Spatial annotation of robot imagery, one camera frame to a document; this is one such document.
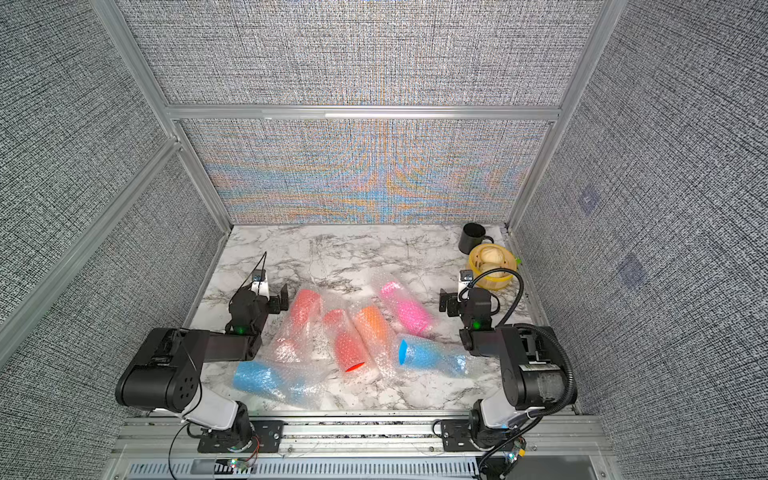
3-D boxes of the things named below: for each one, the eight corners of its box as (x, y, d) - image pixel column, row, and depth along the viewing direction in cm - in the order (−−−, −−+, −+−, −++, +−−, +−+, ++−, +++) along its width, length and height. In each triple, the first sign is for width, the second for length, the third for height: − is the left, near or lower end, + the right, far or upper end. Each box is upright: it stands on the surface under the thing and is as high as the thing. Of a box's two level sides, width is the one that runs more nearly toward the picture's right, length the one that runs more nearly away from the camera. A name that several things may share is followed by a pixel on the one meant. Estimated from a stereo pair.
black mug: (466, 257, 112) (471, 242, 106) (453, 242, 117) (457, 227, 110) (485, 249, 115) (491, 234, 108) (472, 235, 120) (477, 219, 113)
